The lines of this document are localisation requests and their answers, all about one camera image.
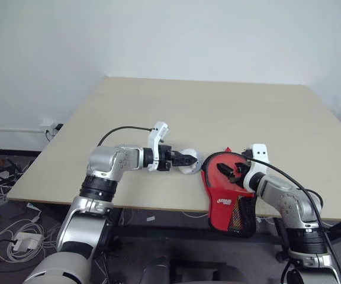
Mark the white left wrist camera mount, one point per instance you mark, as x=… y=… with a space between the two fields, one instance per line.
x=153 y=139

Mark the red black paddle case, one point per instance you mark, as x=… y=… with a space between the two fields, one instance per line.
x=220 y=204

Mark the black table frame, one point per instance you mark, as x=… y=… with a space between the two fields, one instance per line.
x=173 y=231

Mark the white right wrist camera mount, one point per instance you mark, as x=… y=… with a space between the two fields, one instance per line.
x=259 y=154

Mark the white grey round object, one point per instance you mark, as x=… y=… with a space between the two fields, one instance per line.
x=191 y=171

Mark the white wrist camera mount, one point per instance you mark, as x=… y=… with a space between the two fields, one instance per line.
x=153 y=139
x=259 y=154

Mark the white power adapter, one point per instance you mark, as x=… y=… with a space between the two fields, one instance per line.
x=25 y=241

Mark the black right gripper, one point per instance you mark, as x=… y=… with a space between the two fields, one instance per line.
x=242 y=173

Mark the white wall socket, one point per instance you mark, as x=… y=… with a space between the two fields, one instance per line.
x=47 y=122

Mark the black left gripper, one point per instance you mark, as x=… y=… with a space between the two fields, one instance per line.
x=165 y=156

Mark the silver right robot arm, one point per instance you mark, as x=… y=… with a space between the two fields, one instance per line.
x=292 y=204

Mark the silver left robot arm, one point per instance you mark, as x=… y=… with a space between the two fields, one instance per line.
x=105 y=161

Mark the black plug adapter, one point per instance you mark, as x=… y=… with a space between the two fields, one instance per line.
x=58 y=127

